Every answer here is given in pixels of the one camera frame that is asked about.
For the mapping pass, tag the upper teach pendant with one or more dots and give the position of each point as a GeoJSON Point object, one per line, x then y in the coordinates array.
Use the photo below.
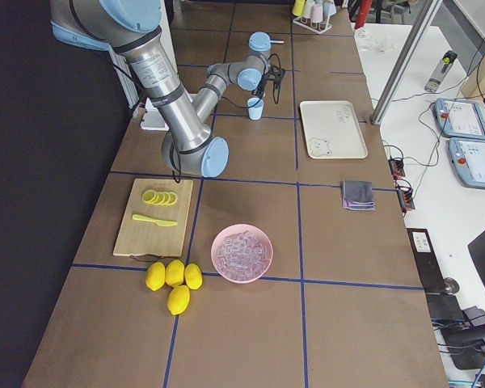
{"type": "Point", "coordinates": [460, 118]}

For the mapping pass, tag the light blue cup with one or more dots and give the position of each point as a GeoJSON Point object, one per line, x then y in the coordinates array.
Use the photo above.
{"type": "Point", "coordinates": [255, 108]}

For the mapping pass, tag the whole lemon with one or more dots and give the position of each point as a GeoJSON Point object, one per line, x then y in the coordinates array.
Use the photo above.
{"type": "Point", "coordinates": [178, 299]}
{"type": "Point", "coordinates": [174, 275]}
{"type": "Point", "coordinates": [193, 276]}
{"type": "Point", "coordinates": [155, 277]}

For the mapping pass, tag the white wire cup rack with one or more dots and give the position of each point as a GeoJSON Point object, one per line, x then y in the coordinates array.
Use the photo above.
{"type": "Point", "coordinates": [318, 28]}

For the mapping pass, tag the bamboo cutting board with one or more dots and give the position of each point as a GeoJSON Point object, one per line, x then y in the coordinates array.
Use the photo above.
{"type": "Point", "coordinates": [138, 238]}

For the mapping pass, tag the yellow plastic knife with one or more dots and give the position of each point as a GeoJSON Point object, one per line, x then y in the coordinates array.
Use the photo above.
{"type": "Point", "coordinates": [158, 222]}

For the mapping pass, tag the pink bowl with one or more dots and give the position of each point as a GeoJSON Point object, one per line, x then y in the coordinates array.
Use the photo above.
{"type": "Point", "coordinates": [234, 229]}

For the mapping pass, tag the grey purple folded cloth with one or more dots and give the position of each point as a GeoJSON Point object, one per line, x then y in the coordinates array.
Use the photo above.
{"type": "Point", "coordinates": [358, 195]}

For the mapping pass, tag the cream bear tray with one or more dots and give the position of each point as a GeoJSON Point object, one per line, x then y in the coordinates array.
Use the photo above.
{"type": "Point", "coordinates": [331, 130]}

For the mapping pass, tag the lower teach pendant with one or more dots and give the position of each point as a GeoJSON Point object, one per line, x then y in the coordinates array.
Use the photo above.
{"type": "Point", "coordinates": [468, 159]}

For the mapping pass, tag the aluminium frame post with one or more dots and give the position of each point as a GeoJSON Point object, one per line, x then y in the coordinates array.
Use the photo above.
{"type": "Point", "coordinates": [414, 38]}

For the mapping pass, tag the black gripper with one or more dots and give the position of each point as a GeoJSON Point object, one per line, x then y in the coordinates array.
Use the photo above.
{"type": "Point", "coordinates": [261, 87]}

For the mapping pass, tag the lemon slices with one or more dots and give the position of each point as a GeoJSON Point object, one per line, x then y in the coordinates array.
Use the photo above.
{"type": "Point", "coordinates": [159, 198]}

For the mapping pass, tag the teach pendant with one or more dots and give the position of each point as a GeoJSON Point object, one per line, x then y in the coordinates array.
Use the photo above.
{"type": "Point", "coordinates": [460, 118]}
{"type": "Point", "coordinates": [468, 159]}

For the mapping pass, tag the pile of clear ice cubes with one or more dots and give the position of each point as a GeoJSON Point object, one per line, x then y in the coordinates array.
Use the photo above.
{"type": "Point", "coordinates": [242, 257]}

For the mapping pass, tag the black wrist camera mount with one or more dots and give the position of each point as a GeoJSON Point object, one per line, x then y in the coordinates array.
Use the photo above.
{"type": "Point", "coordinates": [275, 75]}

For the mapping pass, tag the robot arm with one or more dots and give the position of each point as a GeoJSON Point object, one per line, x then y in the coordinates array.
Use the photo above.
{"type": "Point", "coordinates": [246, 74]}
{"type": "Point", "coordinates": [132, 30]}

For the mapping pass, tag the yellow-green upturned cup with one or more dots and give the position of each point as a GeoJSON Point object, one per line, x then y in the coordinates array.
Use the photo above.
{"type": "Point", "coordinates": [298, 7]}

